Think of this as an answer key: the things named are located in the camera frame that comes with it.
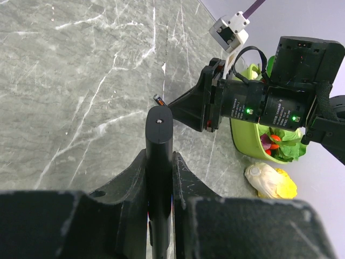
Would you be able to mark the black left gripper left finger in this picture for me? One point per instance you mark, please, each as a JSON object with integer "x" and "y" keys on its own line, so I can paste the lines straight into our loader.
{"x": 110, "y": 222}

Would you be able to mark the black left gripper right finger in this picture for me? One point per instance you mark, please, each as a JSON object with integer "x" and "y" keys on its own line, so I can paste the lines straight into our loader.
{"x": 207, "y": 225}

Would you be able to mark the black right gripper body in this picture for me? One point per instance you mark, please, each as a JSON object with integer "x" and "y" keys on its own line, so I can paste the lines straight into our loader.
{"x": 212, "y": 98}

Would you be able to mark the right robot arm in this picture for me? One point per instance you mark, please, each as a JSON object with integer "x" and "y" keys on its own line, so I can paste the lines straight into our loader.
{"x": 295, "y": 94}

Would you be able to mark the AAA battery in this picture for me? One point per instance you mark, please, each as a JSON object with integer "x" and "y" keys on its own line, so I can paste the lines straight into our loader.
{"x": 159, "y": 100}

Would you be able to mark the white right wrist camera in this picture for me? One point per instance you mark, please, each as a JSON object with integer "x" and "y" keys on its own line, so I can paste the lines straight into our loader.
{"x": 229, "y": 32}

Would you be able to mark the green leafy lettuce toy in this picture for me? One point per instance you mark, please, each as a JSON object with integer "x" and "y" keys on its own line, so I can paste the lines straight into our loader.
{"x": 290, "y": 147}

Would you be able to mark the green vegetable basket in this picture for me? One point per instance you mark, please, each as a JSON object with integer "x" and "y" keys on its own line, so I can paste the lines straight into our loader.
{"x": 246, "y": 138}

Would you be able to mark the black remote control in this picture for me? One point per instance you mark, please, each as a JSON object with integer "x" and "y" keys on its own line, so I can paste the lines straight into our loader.
{"x": 159, "y": 165}

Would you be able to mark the purple onion toy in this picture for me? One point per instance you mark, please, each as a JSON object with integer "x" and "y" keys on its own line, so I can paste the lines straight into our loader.
{"x": 266, "y": 142}

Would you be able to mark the yellow cabbage toy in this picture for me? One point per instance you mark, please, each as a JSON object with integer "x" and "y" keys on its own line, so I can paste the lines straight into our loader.
{"x": 271, "y": 183}

